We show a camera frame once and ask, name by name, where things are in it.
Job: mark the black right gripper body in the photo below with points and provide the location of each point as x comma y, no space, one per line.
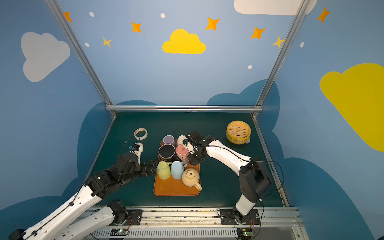
194,154

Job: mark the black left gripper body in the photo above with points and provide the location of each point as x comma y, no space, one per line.
148,168

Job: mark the white ceramic mug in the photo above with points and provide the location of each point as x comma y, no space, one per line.
182,140

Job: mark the pink ghost pattern mug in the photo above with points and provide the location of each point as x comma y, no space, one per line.
182,153

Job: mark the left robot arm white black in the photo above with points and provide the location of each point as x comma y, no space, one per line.
98,186

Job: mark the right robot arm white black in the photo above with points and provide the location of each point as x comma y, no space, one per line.
254,177

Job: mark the yellow-green ceramic mug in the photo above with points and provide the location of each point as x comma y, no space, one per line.
163,170

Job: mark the black patterned mug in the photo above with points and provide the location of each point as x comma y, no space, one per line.
167,152

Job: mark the light blue ceramic mug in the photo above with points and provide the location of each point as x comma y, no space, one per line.
177,169

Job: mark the purple ceramic mug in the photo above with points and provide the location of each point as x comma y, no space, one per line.
170,140

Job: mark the beige ceramic teapot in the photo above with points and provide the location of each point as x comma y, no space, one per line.
191,178

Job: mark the large patterned tape roll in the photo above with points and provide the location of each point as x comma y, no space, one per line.
140,134

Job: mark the yellow bamboo steamer basket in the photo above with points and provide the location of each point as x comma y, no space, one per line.
238,132

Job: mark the orange rectangular tray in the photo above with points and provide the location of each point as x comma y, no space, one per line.
172,187

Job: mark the left controller circuit board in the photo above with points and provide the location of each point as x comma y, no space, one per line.
119,232

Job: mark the controller circuit board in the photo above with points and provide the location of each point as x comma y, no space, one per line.
244,233
119,232

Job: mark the right controller circuit board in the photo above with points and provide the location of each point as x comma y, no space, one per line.
244,233

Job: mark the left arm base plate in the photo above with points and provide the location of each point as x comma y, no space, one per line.
130,217

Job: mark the aluminium frame back bar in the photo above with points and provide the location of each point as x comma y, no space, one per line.
132,108

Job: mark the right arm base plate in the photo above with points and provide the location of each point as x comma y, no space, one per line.
234,217

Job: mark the aluminium front rail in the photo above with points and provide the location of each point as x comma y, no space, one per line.
203,223

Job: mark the aluminium frame left post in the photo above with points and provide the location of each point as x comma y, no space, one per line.
64,24

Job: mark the aluminium frame post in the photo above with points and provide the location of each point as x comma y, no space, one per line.
64,24
290,37

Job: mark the aluminium frame right post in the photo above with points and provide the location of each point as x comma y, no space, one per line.
290,37

